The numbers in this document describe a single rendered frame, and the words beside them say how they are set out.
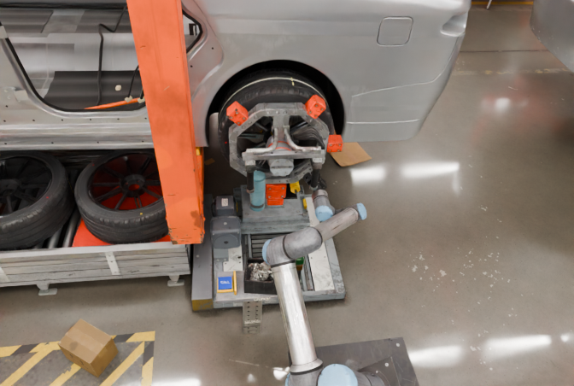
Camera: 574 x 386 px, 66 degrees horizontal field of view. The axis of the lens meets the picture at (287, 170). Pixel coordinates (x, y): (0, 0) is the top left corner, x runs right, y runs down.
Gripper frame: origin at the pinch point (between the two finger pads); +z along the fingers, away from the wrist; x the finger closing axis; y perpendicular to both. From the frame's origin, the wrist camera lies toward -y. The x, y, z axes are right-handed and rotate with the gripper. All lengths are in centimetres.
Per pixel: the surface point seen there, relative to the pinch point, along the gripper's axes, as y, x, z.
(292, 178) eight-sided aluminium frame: -7.2, -10.0, -6.4
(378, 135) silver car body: 17.6, 40.6, 9.6
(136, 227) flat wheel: -58, -86, -23
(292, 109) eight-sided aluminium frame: -45, 23, -6
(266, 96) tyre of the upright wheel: -56, 16, 2
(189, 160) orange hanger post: -81, -13, -42
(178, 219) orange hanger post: -60, -47, -42
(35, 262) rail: -89, -132, -34
